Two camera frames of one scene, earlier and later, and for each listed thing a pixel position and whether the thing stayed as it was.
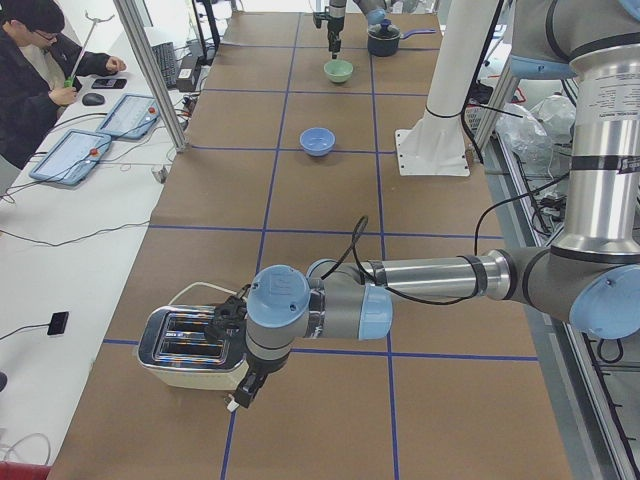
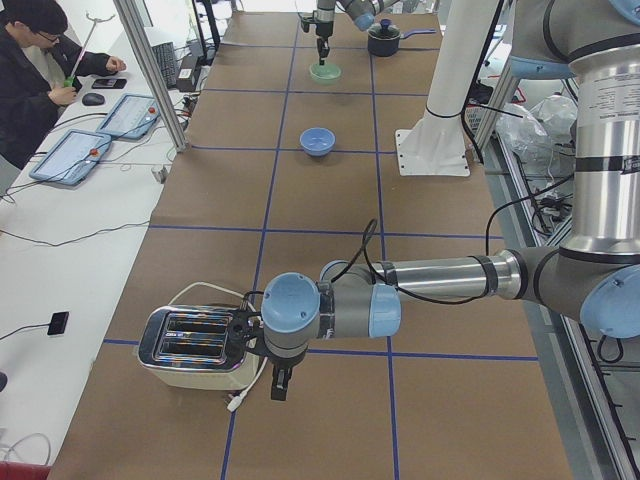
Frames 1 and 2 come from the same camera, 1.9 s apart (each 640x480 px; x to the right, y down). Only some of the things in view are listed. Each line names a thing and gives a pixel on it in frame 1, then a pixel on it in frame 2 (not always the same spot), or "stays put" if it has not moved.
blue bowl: (317, 141) stays put
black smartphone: (109, 83) stays put
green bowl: (338, 71) → (324, 73)
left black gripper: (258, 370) → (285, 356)
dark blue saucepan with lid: (383, 39) stays put
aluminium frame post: (132, 20) stays put
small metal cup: (161, 173) stays put
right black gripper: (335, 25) → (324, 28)
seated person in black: (37, 78) stays put
